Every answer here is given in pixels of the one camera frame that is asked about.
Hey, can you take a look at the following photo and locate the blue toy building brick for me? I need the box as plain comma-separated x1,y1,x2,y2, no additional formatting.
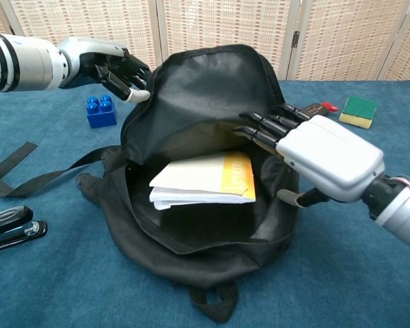
85,94,118,130

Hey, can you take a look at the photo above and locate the black stapler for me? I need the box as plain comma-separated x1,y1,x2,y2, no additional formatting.
0,205,49,256

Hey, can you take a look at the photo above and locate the black fabric backpack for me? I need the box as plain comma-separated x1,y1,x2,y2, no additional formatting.
0,43,301,325

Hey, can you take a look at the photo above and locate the white yellow notebook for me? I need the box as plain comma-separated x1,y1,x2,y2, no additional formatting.
148,152,257,210

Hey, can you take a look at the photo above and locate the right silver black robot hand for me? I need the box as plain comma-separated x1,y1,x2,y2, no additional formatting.
232,103,386,208

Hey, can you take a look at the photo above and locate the black bottle red cap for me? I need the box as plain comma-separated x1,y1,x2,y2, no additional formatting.
302,101,339,117

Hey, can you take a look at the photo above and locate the blue carpet table cover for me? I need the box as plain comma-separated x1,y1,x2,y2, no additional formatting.
0,80,410,328

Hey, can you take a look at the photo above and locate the green yellow sponge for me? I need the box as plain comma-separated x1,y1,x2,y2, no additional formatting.
338,96,378,130

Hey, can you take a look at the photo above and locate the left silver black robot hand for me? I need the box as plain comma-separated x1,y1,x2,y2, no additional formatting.
57,36,152,103

